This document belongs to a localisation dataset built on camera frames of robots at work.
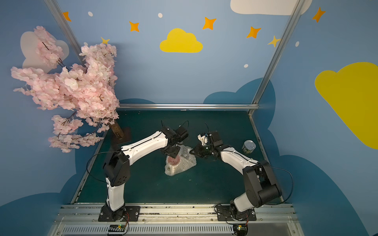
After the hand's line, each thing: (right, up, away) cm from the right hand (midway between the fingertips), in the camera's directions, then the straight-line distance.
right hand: (192, 150), depth 86 cm
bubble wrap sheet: (-5, -6, 0) cm, 8 cm away
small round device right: (+25, -38, -13) cm, 47 cm away
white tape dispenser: (+6, +7, -5) cm, 11 cm away
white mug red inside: (-11, -8, -4) cm, 14 cm away
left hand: (-12, 0, +1) cm, 13 cm away
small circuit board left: (-38, -37, -13) cm, 55 cm away
